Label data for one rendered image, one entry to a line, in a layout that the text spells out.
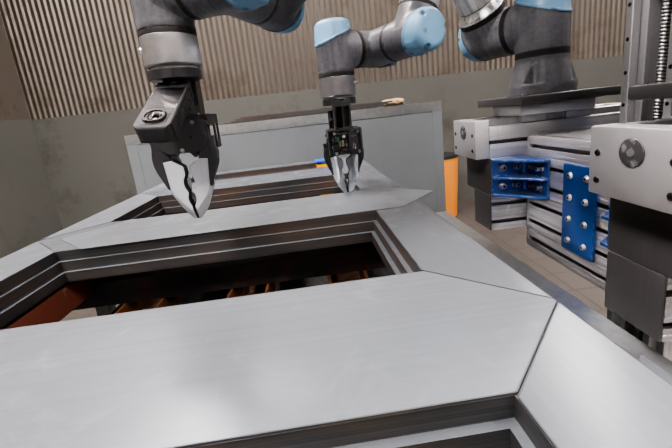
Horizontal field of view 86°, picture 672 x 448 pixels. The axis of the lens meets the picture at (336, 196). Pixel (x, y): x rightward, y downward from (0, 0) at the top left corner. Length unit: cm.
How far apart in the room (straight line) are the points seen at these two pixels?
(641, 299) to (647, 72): 45
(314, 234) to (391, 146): 98
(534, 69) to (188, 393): 92
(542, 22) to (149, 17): 80
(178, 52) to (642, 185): 59
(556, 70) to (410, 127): 74
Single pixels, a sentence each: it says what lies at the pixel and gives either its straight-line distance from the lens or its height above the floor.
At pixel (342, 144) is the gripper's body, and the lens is 76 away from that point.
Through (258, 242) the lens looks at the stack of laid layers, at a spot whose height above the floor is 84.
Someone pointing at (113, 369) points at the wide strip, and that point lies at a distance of 36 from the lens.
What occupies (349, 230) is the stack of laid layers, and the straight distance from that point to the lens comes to 66.
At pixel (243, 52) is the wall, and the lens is 381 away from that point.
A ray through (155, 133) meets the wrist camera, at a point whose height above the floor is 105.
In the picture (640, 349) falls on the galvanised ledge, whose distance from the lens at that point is 70.
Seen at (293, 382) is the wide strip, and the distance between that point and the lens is 28.
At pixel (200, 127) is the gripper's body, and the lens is 54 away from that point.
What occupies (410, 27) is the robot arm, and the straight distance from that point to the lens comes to 71.
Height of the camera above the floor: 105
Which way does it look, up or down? 13 degrees down
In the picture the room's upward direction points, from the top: 6 degrees counter-clockwise
